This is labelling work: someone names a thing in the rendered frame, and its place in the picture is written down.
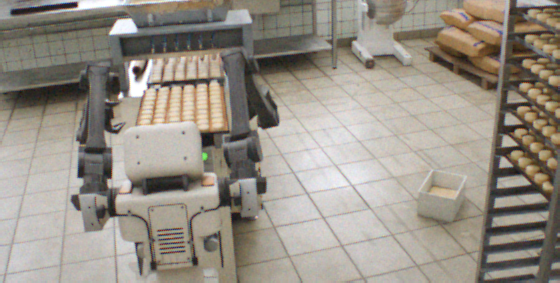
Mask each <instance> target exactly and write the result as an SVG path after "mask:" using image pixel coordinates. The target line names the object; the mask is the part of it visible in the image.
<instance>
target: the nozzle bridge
mask: <svg viewBox="0 0 560 283"><path fill-rule="evenodd" d="M202 30H203V31H202ZM213 30H214V40H215V48H211V43H210V39H211V35H212V34H213ZM189 31H190V33H189V41H190V44H191V50H187V47H186V41H187V40H186V37H188V32H189ZM201 31H202V40H203V49H200V48H199V36H201ZM177 32H178V35H177V39H178V43H179V50H180V51H175V44H174V42H175V38H176V33H177ZM165 34H166V37H165V39H166V43H167V53H164V50H163V39H164V35H165ZM152 36H153V43H154V47H155V54H151V40H152ZM109 37H110V43H111V55H112V61H113V64H117V67H118V73H119V85H120V91H128V90H129V87H130V84H131V81H130V75H129V68H128V62H127V61H139V60H151V59H164V58H176V57H188V56H201V55H212V54H220V52H224V51H227V50H230V51H232V49H234V48H238V47H240V46H242V47H243V48H244V49H245V50H246V51H247V52H248V55H249V56H251V55H252V53H253V38H252V24H251V21H250V15H249V12H248V9H242V10H229V12H228V15H227V18H226V21H220V22H208V23H194V24H181V25H169V26H155V27H142V28H137V27H136V26H135V24H134V23H133V22H132V20H131V19H123V20H117V22H116V23H115V26H114V28H113V29H112V31H111V32H110V34H109Z"/></svg>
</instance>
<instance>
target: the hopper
mask: <svg viewBox="0 0 560 283"><path fill-rule="evenodd" d="M160 1H164V0H124V2H123V3H122V6H123V7H124V9H125V10H126V11H127V12H128V14H129V17H130V19H131V20H132V22H133V23H134V24H135V26H136V27H137V28H142V27H155V26H169V25H181V24H194V23H208V22H220V21H226V18H227V15H228V12H229V9H230V4H231V1H232V0H175V1H165V2H160ZM147 2H151V3H147Z"/></svg>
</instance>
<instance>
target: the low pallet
mask: <svg viewBox="0 0 560 283"><path fill-rule="evenodd" d="M424 49H425V50H427V51H429V52H430V55H429V61H431V62H433V63H435V62H442V61H448V62H450V63H452V64H454V68H453V73H455V74H457V75H461V74H467V73H473V74H476V75H478V76H480V77H482V79H481V87H482V88H484V89H486V90H487V89H492V88H497V87H498V78H499V75H498V74H497V75H496V74H495V73H490V72H486V71H484V70H482V69H479V68H477V67H476V66H475V65H474V64H473V62H471V61H470V60H469V59H468V57H459V56H456V55H453V54H450V53H448V52H446V51H444V50H443V49H441V48H440V47H436V46H429V47H424ZM462 58H463V59H462ZM523 78H528V79H534V78H532V77H531V76H529V75H528V74H527V73H525V72H520V73H515V74H510V80H512V79H523Z"/></svg>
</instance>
